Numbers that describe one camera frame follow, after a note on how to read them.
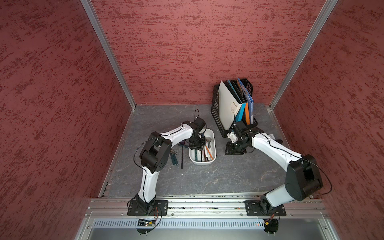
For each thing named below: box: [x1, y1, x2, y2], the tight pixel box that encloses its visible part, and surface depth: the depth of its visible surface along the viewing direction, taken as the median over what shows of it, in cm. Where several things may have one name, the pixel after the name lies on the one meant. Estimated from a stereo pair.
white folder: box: [218, 80, 242, 130], surface depth 89 cm
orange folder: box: [245, 102, 250, 125], surface depth 94 cm
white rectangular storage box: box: [189, 128, 217, 165], surface depth 94 cm
